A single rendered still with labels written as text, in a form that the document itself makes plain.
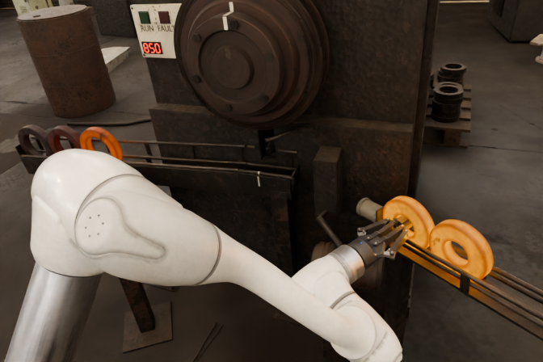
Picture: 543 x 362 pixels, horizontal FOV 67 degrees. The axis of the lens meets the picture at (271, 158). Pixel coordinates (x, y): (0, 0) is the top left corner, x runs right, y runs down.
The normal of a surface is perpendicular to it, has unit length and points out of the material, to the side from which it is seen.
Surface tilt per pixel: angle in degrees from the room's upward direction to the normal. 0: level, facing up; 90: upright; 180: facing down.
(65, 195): 44
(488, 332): 0
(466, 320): 0
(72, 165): 13
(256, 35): 90
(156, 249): 80
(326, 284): 18
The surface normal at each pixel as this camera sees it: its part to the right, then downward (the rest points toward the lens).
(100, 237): -0.40, -0.34
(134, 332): -0.09, -0.85
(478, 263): -0.82, 0.36
